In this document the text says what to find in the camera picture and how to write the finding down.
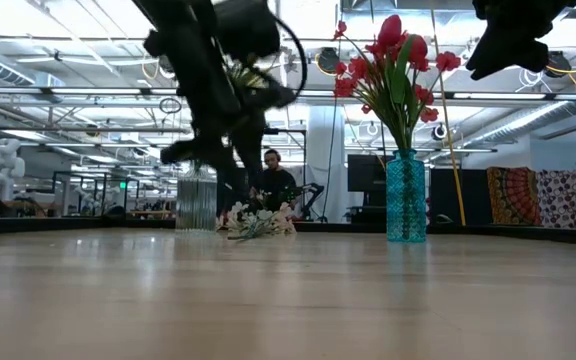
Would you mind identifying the black hanging cable ring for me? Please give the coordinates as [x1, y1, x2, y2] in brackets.
[158, 96, 184, 116]

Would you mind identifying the black partition panel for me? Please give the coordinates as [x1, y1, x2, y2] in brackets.
[429, 167, 489, 226]

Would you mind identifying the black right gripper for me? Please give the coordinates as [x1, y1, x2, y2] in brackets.
[465, 0, 576, 82]

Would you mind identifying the red artificial tulip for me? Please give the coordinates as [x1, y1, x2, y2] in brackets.
[376, 13, 414, 151]
[400, 33, 430, 151]

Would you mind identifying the black hanging cable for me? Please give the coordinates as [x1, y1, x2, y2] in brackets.
[323, 47, 343, 222]

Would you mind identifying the black computer monitor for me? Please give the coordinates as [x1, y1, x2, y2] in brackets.
[346, 154, 388, 194]

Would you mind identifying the silver ventilation duct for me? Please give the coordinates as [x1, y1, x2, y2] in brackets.
[0, 51, 65, 102]

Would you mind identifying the red artificial flower bunch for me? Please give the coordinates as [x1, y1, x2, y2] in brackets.
[331, 19, 409, 151]
[397, 49, 462, 151]

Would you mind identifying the black round ceiling device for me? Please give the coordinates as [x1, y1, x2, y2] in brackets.
[316, 47, 342, 76]
[545, 49, 572, 79]

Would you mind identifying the purple white patterned cloth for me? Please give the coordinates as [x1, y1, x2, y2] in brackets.
[537, 169, 576, 231]

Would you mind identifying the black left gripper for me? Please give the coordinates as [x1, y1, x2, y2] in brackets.
[159, 82, 298, 174]

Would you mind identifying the white building column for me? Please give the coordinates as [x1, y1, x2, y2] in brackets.
[307, 104, 350, 224]

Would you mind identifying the clear ribbed glass vase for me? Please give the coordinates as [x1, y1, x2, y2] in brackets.
[175, 164, 219, 234]

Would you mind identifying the teal glass vase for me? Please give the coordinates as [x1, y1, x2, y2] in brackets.
[385, 148, 427, 244]

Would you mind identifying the orange mandala patterned cloth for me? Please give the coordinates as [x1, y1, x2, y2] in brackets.
[486, 166, 543, 227]

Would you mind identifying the person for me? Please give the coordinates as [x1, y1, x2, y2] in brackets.
[251, 148, 299, 214]

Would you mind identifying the white artificial flower bunch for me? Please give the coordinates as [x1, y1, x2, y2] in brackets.
[216, 199, 298, 242]

